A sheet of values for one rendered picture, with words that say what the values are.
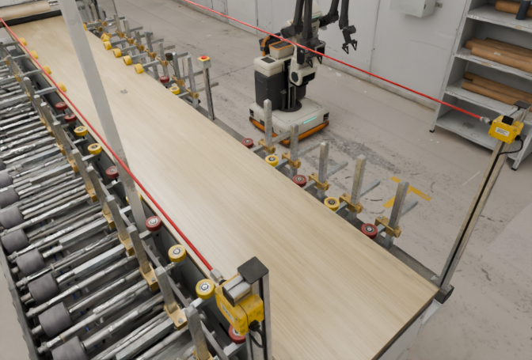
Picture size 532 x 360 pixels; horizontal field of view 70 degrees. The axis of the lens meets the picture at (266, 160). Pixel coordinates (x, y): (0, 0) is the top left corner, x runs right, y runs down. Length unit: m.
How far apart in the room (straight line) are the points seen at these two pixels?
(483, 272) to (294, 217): 1.67
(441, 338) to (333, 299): 1.22
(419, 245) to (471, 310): 0.56
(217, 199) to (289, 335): 0.84
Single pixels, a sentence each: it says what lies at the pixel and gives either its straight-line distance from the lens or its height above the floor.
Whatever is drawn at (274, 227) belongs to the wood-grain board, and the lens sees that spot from 1.92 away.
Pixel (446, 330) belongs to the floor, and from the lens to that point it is 2.83.
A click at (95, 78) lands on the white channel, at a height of 1.67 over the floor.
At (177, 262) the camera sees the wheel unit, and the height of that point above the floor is 0.87.
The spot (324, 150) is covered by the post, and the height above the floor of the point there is 1.07.
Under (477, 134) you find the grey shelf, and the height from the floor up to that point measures 0.14.
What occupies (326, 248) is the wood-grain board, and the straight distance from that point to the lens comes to 1.85.
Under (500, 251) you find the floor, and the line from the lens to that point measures 3.40.
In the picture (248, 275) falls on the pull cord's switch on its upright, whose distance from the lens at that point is 0.64.
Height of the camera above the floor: 2.33
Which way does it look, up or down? 38 degrees down
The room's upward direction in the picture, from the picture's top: 2 degrees counter-clockwise
